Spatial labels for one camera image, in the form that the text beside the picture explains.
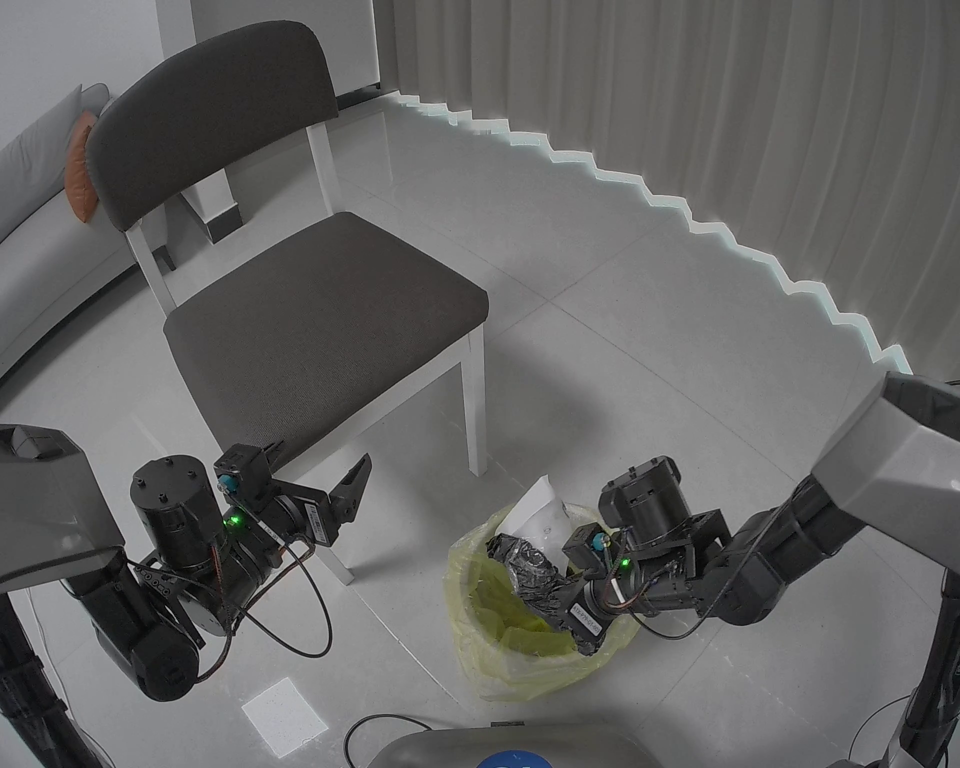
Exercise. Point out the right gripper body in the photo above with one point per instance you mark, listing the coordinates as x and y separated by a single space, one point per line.
589 615

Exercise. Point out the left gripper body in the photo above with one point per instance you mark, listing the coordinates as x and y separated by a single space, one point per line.
262 555

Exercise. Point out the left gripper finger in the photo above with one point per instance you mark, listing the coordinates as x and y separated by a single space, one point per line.
352 495

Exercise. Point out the black plastic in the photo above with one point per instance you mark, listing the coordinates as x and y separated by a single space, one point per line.
529 570

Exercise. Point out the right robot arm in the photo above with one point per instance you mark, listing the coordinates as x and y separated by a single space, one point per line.
885 450

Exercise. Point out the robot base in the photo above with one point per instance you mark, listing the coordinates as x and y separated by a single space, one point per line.
510 750

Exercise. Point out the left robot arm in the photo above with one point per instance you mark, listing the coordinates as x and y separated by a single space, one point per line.
60 487

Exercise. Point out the white trash bin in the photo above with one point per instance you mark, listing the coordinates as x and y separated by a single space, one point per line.
495 600

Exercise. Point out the yellow plastic bag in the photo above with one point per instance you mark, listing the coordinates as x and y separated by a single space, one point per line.
480 675

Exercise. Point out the crumpled white paper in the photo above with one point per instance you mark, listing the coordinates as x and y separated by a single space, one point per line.
544 517

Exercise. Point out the grey chair with white legs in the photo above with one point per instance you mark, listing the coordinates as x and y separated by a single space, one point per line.
322 330

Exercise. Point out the grey sofa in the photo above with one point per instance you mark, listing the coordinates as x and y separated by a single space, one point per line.
45 262

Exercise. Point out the orange cushion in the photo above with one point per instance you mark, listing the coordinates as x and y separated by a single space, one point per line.
81 172

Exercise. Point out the grey cushion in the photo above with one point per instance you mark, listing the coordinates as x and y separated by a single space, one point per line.
34 165

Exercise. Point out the white curtain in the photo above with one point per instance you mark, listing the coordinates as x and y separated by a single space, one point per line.
712 97

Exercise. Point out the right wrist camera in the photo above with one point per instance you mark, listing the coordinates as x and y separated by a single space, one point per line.
585 544

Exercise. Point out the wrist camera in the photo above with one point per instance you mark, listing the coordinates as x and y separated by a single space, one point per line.
585 544
244 469

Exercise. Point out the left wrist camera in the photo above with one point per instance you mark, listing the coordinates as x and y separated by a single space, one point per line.
244 469

